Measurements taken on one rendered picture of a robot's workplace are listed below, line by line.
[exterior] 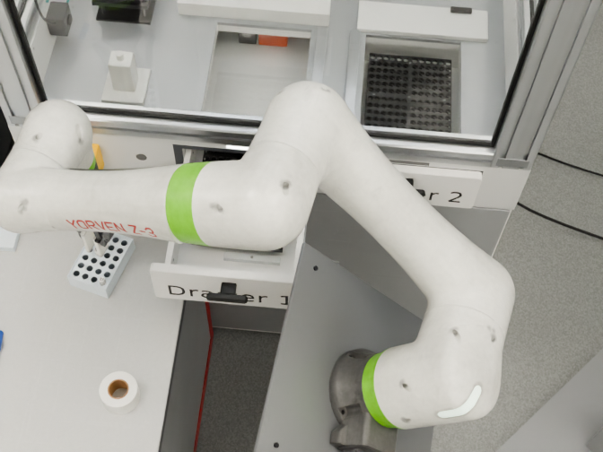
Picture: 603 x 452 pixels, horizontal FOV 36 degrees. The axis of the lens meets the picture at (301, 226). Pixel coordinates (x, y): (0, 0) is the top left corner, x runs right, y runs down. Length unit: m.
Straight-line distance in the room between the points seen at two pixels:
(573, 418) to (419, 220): 1.34
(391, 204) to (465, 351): 0.24
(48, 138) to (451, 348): 0.69
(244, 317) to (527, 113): 1.10
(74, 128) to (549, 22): 0.76
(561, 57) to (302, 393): 0.68
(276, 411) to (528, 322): 1.44
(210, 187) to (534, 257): 1.77
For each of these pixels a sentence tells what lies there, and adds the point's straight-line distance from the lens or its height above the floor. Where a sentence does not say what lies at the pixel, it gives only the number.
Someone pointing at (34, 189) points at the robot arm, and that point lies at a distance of 1.42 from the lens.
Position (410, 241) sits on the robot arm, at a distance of 1.39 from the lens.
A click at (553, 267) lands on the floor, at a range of 2.85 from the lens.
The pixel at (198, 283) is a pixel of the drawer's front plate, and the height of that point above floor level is 0.89.
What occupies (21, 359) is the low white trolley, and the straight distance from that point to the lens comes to 1.85.
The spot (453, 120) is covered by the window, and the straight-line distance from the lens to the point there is 1.73.
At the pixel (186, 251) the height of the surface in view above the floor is 0.84.
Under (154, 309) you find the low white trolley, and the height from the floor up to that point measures 0.76.
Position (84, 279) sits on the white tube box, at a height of 0.77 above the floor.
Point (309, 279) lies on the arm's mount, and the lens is 1.52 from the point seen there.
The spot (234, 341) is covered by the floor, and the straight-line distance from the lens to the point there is 2.63.
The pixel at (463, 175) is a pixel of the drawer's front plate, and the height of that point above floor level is 0.93.
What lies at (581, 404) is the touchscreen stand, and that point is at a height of 0.04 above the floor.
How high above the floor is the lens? 2.41
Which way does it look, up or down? 59 degrees down
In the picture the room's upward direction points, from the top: 3 degrees clockwise
